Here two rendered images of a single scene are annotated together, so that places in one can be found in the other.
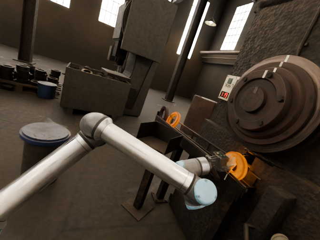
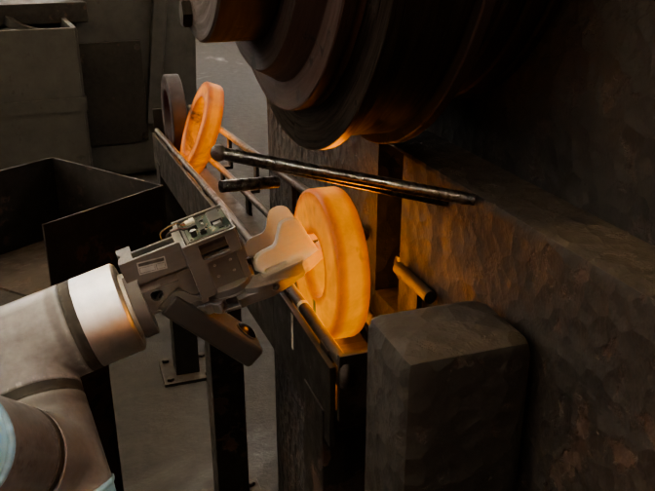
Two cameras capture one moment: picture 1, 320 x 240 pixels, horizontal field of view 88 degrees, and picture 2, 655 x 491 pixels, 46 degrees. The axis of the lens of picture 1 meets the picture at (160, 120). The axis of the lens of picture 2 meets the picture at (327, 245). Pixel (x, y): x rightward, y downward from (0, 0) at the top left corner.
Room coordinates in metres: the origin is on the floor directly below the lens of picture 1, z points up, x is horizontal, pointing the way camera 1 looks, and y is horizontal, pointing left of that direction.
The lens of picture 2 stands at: (0.15, -0.56, 1.06)
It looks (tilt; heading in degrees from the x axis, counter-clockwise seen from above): 22 degrees down; 7
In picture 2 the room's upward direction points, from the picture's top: straight up
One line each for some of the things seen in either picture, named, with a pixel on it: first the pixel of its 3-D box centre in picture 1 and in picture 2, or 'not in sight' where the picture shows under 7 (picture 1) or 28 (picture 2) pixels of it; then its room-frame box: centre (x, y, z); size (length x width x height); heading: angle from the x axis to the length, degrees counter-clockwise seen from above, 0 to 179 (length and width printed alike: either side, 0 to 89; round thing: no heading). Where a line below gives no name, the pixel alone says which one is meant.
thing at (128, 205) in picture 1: (148, 169); (78, 397); (1.16, -0.04, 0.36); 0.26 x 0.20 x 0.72; 61
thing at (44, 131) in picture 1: (43, 155); not in sight; (1.11, 0.78, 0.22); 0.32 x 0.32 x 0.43
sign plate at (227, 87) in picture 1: (235, 90); not in sight; (1.21, -0.43, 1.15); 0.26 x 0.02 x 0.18; 26
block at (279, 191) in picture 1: (269, 212); (443, 461); (0.65, -0.60, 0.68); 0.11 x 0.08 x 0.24; 116
